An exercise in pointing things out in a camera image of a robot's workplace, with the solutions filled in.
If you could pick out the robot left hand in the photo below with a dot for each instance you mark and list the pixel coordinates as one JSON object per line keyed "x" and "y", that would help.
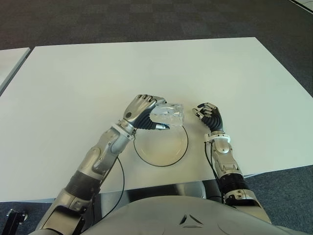
{"x": 137, "y": 109}

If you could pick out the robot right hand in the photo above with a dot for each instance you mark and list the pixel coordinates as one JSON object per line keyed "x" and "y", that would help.
{"x": 215, "y": 120}

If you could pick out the clear plastic item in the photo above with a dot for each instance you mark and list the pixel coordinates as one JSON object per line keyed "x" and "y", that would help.
{"x": 171, "y": 115}

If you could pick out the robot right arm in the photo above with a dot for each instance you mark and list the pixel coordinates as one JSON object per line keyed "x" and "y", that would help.
{"x": 226, "y": 161}

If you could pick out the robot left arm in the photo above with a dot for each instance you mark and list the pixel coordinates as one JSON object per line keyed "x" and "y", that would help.
{"x": 97, "y": 161}

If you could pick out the white plate with black rim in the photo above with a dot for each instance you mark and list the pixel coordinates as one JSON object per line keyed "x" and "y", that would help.
{"x": 161, "y": 149}

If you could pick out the grey robot torso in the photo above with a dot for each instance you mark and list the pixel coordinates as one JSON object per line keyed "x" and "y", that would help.
{"x": 185, "y": 218}

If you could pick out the white neighbouring table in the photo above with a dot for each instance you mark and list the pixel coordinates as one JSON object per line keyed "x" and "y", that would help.
{"x": 9, "y": 63}

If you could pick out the white rounded pedestal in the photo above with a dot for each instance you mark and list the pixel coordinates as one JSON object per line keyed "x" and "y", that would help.
{"x": 193, "y": 189}

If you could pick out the black metal bracket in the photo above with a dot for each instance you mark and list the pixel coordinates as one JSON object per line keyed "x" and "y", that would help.
{"x": 17, "y": 216}

